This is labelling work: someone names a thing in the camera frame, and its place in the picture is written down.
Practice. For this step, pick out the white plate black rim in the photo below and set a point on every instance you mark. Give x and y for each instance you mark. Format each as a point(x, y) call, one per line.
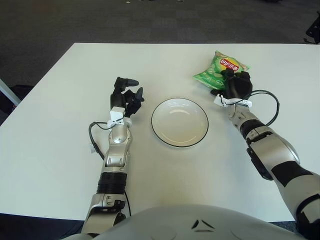
point(178, 125)

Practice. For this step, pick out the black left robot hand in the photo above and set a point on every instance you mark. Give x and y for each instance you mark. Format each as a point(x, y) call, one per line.
point(117, 97)

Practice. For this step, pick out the white furniture bar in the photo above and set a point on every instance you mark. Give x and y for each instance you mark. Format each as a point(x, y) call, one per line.
point(10, 91)

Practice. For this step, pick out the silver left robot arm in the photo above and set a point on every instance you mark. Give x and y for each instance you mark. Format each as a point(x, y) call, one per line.
point(117, 150)

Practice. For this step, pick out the grey robot torso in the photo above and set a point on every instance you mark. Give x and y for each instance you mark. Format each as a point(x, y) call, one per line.
point(162, 225)

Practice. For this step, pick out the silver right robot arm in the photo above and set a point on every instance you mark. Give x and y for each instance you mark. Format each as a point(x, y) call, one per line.
point(272, 150)

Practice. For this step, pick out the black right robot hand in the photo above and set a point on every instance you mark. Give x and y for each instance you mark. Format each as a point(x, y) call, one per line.
point(238, 86)

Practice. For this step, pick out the black office chair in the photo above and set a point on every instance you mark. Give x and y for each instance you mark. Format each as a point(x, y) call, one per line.
point(313, 27)

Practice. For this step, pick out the green chips snack bag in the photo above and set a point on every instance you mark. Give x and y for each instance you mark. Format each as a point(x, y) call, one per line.
point(212, 72)

